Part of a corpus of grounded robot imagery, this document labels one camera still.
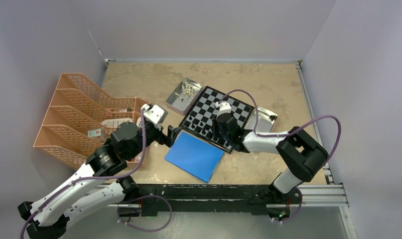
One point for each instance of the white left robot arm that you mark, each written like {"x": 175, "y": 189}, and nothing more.
{"x": 96, "y": 184}

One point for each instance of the blue mat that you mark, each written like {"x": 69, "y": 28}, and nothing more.
{"x": 194, "y": 156}

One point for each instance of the peach mesh file rack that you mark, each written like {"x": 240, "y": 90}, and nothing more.
{"x": 76, "y": 107}

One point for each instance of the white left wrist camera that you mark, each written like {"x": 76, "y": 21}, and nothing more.
{"x": 154, "y": 114}

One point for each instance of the white chess pieces pile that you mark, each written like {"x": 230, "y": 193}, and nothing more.
{"x": 188, "y": 90}

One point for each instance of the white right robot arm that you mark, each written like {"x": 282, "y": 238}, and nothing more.
{"x": 302, "y": 154}

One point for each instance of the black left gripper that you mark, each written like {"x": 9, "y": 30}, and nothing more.
{"x": 168, "y": 140}

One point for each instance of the black white chessboard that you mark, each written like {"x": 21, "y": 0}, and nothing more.
{"x": 204, "y": 111}

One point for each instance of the pink tin with white pieces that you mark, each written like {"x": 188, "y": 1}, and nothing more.
{"x": 177, "y": 102}

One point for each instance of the peach desk organizer tray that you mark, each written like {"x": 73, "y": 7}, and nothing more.
{"x": 114, "y": 116}

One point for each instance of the yellow tin with black pieces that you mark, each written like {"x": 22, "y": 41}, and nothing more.
{"x": 264, "y": 122}

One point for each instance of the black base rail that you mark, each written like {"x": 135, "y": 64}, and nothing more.
{"x": 258, "y": 200}

